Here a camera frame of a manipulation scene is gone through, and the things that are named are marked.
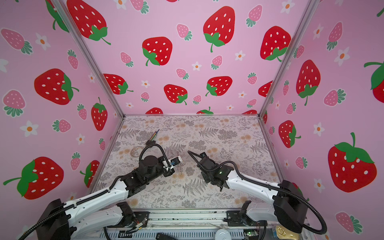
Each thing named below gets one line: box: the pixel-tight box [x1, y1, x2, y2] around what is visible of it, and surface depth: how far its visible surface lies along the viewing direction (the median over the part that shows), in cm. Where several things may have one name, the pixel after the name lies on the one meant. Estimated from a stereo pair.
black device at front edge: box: [155, 232, 178, 240], surface depth 69 cm
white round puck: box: [214, 228, 232, 240], surface depth 67 cm
